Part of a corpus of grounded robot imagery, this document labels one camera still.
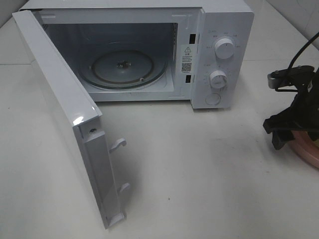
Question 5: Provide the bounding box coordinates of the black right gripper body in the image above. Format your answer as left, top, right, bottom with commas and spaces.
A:
263, 65, 319, 139

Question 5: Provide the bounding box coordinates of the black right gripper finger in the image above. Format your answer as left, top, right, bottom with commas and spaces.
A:
272, 130, 294, 150

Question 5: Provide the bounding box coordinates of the pink round plate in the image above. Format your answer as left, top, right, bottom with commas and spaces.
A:
288, 131, 319, 168

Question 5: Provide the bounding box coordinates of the white microwave door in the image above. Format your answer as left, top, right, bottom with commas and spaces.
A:
12, 10, 130, 229

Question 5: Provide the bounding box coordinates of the round white door button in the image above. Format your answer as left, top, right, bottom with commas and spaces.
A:
205, 93, 221, 106

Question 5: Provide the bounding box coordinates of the white lower microwave knob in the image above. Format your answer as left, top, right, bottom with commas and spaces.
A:
209, 70, 227, 89

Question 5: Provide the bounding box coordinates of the white microwave knob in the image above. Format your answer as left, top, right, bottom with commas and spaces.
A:
209, 70, 227, 89
214, 37, 235, 59

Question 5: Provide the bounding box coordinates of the white upper microwave knob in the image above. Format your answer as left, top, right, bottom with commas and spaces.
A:
214, 37, 235, 59

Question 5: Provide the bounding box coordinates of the white microwave oven body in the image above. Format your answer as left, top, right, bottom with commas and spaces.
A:
19, 0, 254, 109

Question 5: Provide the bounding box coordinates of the white warning label sticker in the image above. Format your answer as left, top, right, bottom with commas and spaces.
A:
180, 44, 194, 74

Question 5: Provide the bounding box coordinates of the glass microwave turntable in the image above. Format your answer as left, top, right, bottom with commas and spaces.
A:
79, 50, 167, 90

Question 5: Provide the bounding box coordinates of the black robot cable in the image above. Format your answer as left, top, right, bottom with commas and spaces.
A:
284, 33, 319, 73

